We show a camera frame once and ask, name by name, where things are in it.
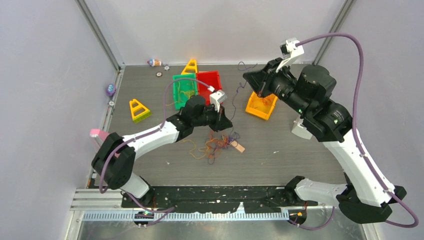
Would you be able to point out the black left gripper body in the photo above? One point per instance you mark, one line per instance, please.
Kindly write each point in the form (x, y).
(210, 117)

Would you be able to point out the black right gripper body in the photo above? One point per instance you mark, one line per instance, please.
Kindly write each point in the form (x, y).
(279, 83)

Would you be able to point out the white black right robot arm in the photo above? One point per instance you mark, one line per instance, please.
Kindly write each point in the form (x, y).
(362, 199)

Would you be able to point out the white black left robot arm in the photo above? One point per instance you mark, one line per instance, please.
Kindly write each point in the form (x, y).
(115, 158)

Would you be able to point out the orange plastic bin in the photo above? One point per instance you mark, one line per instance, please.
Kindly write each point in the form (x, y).
(261, 107)

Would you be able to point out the green plastic bin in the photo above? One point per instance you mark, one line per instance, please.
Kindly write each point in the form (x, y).
(183, 90)

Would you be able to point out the red plastic bin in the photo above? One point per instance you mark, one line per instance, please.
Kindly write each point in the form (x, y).
(211, 78)

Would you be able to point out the small wooden block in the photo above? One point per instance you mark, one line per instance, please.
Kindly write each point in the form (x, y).
(237, 146)

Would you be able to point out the yellow triangular toy block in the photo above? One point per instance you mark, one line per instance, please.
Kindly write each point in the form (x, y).
(138, 111)

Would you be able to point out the white toy toaster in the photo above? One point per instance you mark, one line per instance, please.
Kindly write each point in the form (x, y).
(300, 130)

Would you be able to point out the small clown figurine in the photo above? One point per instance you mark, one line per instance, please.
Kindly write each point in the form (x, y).
(154, 62)

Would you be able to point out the purple egg toy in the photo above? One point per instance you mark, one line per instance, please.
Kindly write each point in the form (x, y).
(110, 90)

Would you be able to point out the pink toy toaster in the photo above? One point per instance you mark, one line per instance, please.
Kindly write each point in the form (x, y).
(98, 136)

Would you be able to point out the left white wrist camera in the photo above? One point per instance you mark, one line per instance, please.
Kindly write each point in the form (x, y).
(216, 97)

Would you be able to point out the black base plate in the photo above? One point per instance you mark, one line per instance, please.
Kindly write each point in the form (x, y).
(218, 199)

